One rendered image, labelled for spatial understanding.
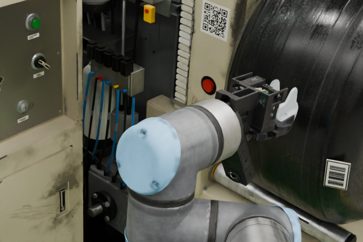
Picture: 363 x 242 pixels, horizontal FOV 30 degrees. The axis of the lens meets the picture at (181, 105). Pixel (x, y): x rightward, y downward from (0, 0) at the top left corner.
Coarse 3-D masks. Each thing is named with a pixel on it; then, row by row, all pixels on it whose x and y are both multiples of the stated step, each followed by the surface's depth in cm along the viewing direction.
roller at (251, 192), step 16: (224, 176) 149; (240, 192) 147; (256, 192) 144; (288, 208) 140; (304, 224) 137; (320, 224) 136; (336, 224) 136; (320, 240) 136; (336, 240) 133; (352, 240) 133
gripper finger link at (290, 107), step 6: (294, 90) 108; (288, 96) 107; (294, 96) 108; (288, 102) 108; (294, 102) 109; (282, 108) 106; (288, 108) 108; (294, 108) 110; (282, 114) 107; (288, 114) 109; (294, 114) 109; (282, 120) 106
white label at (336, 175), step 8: (328, 160) 114; (336, 160) 113; (328, 168) 114; (336, 168) 114; (344, 168) 113; (328, 176) 116; (336, 176) 115; (344, 176) 114; (328, 184) 117; (336, 184) 116; (344, 184) 115
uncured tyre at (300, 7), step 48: (288, 0) 117; (336, 0) 113; (240, 48) 121; (288, 48) 115; (336, 48) 110; (336, 96) 110; (288, 144) 117; (336, 144) 113; (288, 192) 126; (336, 192) 119
